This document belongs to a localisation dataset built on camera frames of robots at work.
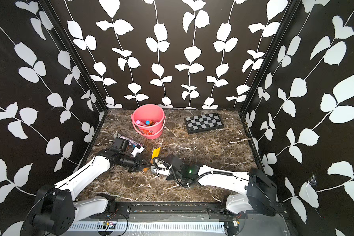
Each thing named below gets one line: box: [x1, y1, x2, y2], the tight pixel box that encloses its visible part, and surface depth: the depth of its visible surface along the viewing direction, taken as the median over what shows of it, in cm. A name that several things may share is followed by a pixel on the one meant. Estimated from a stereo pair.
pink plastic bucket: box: [130, 103, 166, 140], surface depth 97 cm
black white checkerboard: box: [183, 112, 225, 135], surface depth 110 cm
